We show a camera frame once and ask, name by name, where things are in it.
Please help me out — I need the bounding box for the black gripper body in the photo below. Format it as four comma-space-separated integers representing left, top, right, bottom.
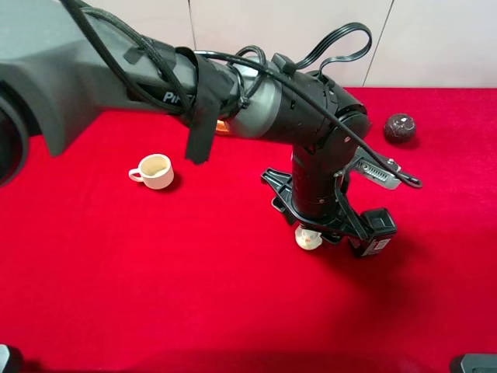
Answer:
261, 145, 369, 243

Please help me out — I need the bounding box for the small white duck toy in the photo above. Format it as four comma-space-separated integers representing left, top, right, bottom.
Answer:
295, 226, 323, 251

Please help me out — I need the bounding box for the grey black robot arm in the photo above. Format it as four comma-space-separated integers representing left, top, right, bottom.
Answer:
1, 1, 374, 242

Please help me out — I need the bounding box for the black square jar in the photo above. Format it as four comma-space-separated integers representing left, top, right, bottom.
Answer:
349, 208, 398, 257

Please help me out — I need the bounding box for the dark marbled ball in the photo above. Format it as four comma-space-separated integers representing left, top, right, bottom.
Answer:
383, 113, 416, 144

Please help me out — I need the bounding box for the orange waffle slice toy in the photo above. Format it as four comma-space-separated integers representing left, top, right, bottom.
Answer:
215, 120, 231, 136

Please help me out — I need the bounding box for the cream ceramic mug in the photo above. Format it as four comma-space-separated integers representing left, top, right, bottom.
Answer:
128, 154, 175, 190

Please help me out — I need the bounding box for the red tablecloth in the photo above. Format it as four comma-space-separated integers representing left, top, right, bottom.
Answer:
1, 89, 496, 372

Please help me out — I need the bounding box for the black base corner right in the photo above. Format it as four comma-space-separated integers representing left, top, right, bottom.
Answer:
450, 354, 497, 373

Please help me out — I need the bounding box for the black base corner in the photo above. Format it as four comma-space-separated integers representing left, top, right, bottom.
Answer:
0, 344, 23, 373
450, 354, 497, 373

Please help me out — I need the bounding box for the black base corner left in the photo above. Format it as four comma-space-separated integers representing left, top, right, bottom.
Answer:
0, 344, 23, 373

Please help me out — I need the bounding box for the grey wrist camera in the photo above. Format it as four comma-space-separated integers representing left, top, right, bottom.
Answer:
353, 156, 401, 190

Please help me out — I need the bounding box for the black camera cable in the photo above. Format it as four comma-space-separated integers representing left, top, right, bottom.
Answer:
189, 22, 424, 190

